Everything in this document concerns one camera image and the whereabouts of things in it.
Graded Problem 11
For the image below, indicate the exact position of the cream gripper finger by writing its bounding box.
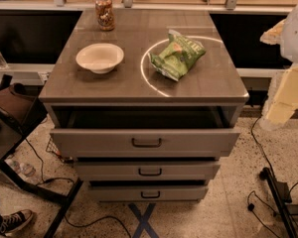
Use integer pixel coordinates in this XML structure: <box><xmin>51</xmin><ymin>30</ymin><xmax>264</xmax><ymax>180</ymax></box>
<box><xmin>259</xmin><ymin>63</ymin><xmax>298</xmax><ymax>130</ymax></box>
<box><xmin>259</xmin><ymin>20</ymin><xmax>284</xmax><ymax>45</ymax></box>

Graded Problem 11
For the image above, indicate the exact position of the green jalapeno chip bag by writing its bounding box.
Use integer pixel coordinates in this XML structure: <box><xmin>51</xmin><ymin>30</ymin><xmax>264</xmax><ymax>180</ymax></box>
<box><xmin>149</xmin><ymin>30</ymin><xmax>206</xmax><ymax>81</ymax></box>

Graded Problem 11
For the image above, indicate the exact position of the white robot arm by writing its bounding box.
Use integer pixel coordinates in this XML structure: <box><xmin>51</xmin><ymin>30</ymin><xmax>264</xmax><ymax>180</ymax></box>
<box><xmin>259</xmin><ymin>4</ymin><xmax>298</xmax><ymax>131</ymax></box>

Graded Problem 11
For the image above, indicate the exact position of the white paper bowl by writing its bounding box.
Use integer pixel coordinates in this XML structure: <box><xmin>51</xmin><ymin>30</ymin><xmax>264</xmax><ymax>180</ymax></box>
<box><xmin>75</xmin><ymin>43</ymin><xmax>124</xmax><ymax>74</ymax></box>

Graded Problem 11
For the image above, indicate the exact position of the black metal stand base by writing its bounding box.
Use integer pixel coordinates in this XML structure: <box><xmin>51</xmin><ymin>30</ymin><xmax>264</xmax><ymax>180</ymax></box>
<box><xmin>259</xmin><ymin>168</ymin><xmax>298</xmax><ymax>238</ymax></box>

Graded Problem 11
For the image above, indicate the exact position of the grey three-drawer cabinet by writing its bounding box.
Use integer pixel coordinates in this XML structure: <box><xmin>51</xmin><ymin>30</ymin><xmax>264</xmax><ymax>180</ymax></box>
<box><xmin>38</xmin><ymin>9</ymin><xmax>250</xmax><ymax>203</ymax></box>

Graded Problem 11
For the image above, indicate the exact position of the brown patterned drink can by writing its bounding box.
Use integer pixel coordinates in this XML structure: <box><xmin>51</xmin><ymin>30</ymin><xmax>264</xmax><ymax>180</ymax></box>
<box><xmin>95</xmin><ymin>0</ymin><xmax>115</xmax><ymax>31</ymax></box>

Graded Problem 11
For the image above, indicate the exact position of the blue tape cross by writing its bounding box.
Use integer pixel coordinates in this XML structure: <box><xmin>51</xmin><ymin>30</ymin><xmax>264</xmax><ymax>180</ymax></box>
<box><xmin>128</xmin><ymin>203</ymin><xmax>159</xmax><ymax>238</ymax></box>

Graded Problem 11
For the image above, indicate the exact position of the grey bottom drawer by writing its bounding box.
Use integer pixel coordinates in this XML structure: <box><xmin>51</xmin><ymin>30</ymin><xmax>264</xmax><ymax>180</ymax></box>
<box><xmin>88</xmin><ymin>184</ymin><xmax>209</xmax><ymax>202</ymax></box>

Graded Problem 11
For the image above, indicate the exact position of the grey drawer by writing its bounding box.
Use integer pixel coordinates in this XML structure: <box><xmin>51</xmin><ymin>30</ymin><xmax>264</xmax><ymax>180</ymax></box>
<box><xmin>51</xmin><ymin>129</ymin><xmax>239</xmax><ymax>158</ymax></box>
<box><xmin>74</xmin><ymin>161</ymin><xmax>220</xmax><ymax>181</ymax></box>
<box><xmin>88</xmin><ymin>184</ymin><xmax>209</xmax><ymax>202</ymax></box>

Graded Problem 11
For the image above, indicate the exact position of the grey middle drawer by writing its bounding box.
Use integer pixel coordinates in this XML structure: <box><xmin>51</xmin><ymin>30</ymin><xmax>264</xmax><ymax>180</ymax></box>
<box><xmin>74</xmin><ymin>161</ymin><xmax>220</xmax><ymax>181</ymax></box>

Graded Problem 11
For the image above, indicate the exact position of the grey top drawer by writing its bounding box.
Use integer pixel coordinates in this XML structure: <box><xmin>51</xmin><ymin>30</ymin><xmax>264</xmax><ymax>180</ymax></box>
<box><xmin>51</xmin><ymin>129</ymin><xmax>239</xmax><ymax>158</ymax></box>

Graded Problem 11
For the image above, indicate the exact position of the dark side table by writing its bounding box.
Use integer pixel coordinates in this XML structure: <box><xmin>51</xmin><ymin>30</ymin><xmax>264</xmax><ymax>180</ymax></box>
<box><xmin>0</xmin><ymin>74</ymin><xmax>82</xmax><ymax>238</ymax></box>

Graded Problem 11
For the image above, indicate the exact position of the plastic bottle on floor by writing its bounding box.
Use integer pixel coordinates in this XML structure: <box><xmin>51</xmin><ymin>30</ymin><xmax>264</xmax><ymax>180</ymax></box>
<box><xmin>6</xmin><ymin>159</ymin><xmax>41</xmax><ymax>184</ymax></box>

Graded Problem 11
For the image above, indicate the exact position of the black white sneaker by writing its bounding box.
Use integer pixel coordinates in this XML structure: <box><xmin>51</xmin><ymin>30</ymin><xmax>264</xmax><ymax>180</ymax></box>
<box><xmin>0</xmin><ymin>209</ymin><xmax>34</xmax><ymax>234</ymax></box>

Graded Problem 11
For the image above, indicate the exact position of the black floor cable right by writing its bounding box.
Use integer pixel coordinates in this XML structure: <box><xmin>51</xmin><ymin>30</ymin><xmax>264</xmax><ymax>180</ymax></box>
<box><xmin>246</xmin><ymin>115</ymin><xmax>298</xmax><ymax>238</ymax></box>

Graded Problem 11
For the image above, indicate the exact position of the black floor cable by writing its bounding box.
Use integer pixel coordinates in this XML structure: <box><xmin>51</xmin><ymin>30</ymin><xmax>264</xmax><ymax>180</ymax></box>
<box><xmin>246</xmin><ymin>115</ymin><xmax>298</xmax><ymax>238</ymax></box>
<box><xmin>24</xmin><ymin>138</ymin><xmax>133</xmax><ymax>238</ymax></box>

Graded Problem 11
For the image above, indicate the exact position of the black floor cable left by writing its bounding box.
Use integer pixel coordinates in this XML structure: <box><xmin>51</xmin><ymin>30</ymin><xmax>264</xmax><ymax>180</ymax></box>
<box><xmin>24</xmin><ymin>138</ymin><xmax>133</xmax><ymax>238</ymax></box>

